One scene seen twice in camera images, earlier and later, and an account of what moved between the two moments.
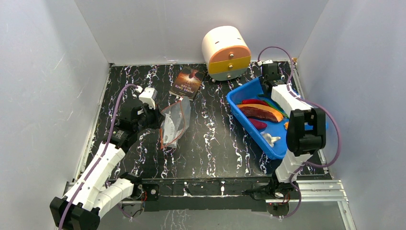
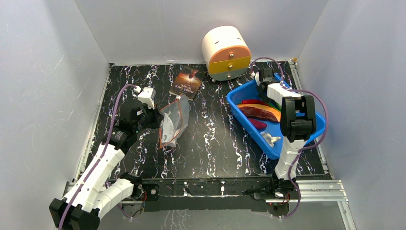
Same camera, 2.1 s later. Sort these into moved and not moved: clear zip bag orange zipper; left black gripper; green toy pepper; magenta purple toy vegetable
Moved: green toy pepper
Not moved: magenta purple toy vegetable; clear zip bag orange zipper; left black gripper
